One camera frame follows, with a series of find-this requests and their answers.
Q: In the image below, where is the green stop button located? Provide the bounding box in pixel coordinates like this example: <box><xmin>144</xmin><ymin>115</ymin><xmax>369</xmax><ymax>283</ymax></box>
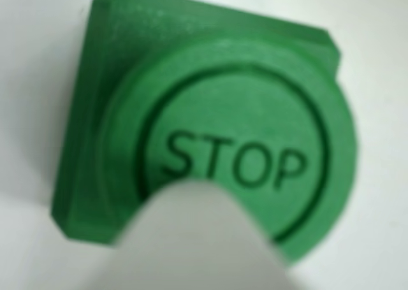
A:
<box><xmin>50</xmin><ymin>0</ymin><xmax>361</xmax><ymax>268</ymax></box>

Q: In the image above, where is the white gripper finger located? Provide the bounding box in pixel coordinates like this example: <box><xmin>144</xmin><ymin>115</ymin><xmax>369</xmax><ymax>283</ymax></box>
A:
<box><xmin>116</xmin><ymin>178</ymin><xmax>309</xmax><ymax>290</ymax></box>

